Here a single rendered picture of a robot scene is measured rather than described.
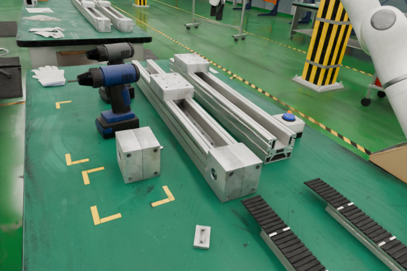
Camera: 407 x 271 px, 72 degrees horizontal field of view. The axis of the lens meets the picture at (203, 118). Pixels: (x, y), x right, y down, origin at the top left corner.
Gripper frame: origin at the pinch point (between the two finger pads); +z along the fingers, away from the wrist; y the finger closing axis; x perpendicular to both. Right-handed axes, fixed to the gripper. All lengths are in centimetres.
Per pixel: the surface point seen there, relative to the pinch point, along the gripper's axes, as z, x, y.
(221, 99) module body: 18, -14, 56
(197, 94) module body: 24.1, -17.7, 37.8
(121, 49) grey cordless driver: 7, -47, 33
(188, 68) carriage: 17.1, -19.2, 27.2
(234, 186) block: 20, -25, 95
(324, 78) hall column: 97, 210, -143
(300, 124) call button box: 20, 8, 73
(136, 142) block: 16, -46, 80
